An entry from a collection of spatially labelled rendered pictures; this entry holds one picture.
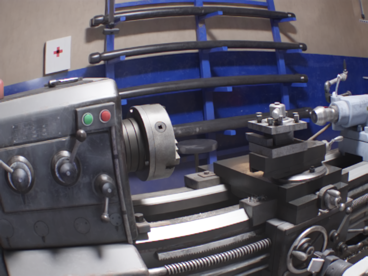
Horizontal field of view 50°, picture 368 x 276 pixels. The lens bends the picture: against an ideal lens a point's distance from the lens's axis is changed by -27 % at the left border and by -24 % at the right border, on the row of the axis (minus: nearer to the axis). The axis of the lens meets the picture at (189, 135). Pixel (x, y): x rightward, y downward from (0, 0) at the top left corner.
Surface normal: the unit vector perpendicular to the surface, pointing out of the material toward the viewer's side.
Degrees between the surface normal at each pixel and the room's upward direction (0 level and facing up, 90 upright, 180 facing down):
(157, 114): 37
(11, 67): 90
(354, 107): 86
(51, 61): 90
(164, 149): 91
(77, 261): 32
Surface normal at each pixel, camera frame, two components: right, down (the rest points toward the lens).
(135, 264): 0.15, -0.76
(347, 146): -0.91, 0.14
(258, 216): 0.41, 0.13
